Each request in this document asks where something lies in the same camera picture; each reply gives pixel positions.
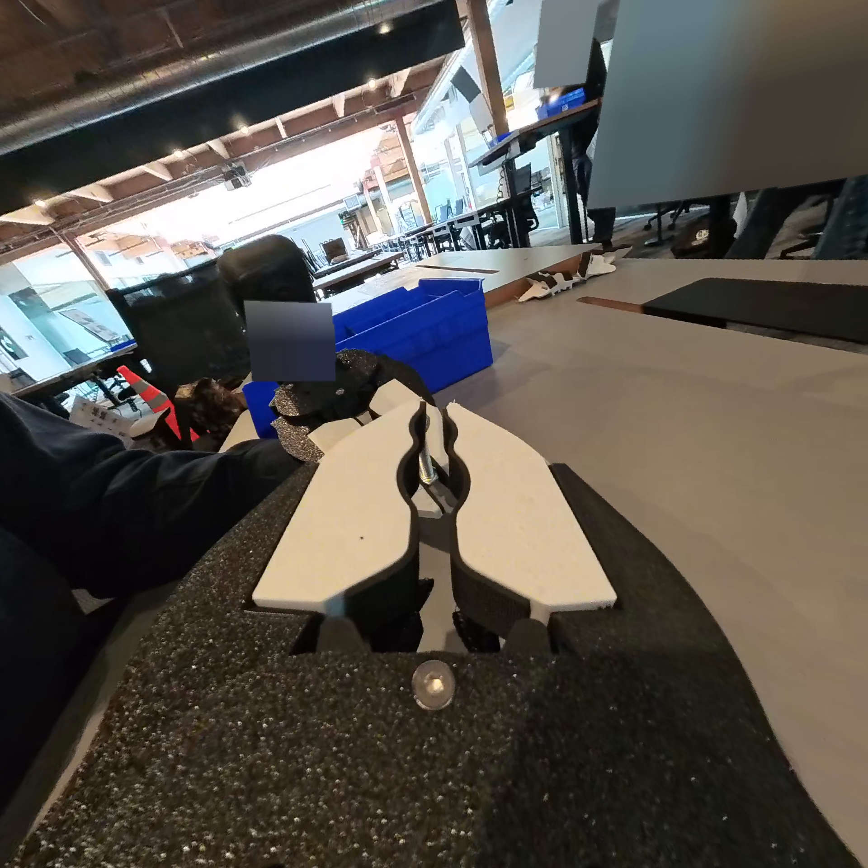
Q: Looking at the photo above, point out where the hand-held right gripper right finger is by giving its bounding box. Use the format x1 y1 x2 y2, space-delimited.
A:
445 402 618 637

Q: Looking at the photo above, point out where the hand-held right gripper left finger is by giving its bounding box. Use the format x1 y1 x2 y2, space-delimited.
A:
252 400 436 621

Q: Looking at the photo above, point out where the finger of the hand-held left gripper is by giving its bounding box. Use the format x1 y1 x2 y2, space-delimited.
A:
368 378 425 427
307 415 362 457

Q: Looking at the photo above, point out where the silver bolt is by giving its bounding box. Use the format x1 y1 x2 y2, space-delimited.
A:
418 414 442 486

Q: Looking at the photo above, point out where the person's left forearm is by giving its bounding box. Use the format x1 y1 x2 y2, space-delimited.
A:
0 392 302 601

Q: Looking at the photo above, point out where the blue plastic bin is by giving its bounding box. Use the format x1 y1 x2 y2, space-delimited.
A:
243 277 493 440

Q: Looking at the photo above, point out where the dark mottled cloth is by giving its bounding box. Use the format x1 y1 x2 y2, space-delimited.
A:
175 377 246 448

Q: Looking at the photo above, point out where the black mesh chair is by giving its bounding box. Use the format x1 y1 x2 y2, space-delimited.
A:
105 261 253 397

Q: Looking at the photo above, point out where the orange traffic cone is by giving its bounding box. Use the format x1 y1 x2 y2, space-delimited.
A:
115 365 201 443

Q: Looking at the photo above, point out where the grey wood-edged table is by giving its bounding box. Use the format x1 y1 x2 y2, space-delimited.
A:
396 245 598 309

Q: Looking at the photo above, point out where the row of desks and chairs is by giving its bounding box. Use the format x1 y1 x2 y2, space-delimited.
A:
308 197 543 286

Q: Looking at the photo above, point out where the white black plastic part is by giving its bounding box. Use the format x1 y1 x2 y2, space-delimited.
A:
576 247 633 278
519 270 579 302

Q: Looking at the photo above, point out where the white printed sheet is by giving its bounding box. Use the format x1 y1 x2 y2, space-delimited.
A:
68 395 137 450

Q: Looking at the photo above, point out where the thin wooden support column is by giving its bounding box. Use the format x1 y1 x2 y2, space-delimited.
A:
393 115 433 225

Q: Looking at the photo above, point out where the wooden standing desk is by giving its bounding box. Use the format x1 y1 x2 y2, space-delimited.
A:
468 98 604 246

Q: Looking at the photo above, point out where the black table mat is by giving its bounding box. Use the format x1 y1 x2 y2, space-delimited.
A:
641 277 868 351

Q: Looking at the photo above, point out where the large blue storage bin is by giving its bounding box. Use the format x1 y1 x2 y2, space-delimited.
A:
536 87 587 122

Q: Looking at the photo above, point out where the person's navy sweatshirt torso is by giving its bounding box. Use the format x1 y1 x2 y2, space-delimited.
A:
0 525 130 821

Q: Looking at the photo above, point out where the black bag with white logo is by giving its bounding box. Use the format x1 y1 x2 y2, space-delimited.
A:
671 217 738 259

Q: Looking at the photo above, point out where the thick wooden support column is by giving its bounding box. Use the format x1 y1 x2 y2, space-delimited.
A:
456 0 511 140

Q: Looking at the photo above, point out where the dark office chair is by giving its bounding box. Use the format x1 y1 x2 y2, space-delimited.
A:
736 178 868 260

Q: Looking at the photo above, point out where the silver ventilation duct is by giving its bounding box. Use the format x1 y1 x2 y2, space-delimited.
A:
0 0 469 158

